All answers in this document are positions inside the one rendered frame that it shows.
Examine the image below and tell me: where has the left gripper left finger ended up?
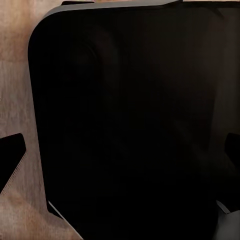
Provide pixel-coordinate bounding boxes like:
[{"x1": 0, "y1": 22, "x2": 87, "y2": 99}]
[{"x1": 0, "y1": 133, "x2": 26, "y2": 193}]

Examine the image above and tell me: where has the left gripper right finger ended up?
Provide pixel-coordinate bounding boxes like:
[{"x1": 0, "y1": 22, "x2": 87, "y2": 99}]
[{"x1": 224, "y1": 132, "x2": 240, "y2": 173}]

